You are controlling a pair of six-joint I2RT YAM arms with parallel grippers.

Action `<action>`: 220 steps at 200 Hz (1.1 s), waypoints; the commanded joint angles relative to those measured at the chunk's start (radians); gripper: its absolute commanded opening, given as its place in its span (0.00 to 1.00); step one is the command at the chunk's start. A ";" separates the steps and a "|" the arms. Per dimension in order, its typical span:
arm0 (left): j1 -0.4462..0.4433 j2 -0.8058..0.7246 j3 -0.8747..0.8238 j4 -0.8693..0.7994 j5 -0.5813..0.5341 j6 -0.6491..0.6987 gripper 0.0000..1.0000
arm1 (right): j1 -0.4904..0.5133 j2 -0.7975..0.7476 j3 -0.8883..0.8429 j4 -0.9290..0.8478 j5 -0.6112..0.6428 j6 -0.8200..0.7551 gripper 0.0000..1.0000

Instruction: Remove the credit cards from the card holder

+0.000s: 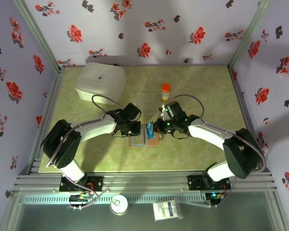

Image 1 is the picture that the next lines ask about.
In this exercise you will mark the blue credit card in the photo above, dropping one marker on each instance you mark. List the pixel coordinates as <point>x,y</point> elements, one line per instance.
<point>149,131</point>

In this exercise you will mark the brown card holder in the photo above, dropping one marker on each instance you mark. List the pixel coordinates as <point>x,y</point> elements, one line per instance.
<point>154,142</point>

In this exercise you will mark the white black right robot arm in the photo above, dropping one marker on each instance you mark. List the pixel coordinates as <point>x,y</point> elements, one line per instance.
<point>207,134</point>

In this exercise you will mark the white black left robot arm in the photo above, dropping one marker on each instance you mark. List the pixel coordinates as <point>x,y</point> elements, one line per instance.
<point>96,128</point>

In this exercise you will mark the clear acrylic card stand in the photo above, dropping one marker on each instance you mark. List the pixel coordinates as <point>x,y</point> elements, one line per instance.
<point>145,101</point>

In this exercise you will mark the orange pill bottle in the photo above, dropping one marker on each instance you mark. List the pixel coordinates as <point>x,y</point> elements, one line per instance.
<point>165,92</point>

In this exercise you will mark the white storage box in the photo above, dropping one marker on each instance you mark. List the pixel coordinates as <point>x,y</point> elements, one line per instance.
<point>98,79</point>

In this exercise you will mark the silver tin can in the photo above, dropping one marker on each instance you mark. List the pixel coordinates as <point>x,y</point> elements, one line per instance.
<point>119,204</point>

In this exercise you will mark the clear plastic packet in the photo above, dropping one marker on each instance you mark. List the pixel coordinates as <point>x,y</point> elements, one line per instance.
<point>167,210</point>

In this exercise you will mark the aluminium frame cross rail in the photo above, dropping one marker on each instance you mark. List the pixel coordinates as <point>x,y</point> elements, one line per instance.
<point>144,183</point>

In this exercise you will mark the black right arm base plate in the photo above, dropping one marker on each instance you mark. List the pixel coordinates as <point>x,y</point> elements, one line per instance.
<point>195,183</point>

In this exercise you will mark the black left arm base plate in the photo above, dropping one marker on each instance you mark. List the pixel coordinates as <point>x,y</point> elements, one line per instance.
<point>97,184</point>

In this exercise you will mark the aluminium frame side rail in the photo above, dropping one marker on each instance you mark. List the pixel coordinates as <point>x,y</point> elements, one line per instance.
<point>241,96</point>
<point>52,96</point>

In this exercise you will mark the aluminium frame corner post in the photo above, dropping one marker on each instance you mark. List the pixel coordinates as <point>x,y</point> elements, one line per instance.
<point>39,36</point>
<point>247,36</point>

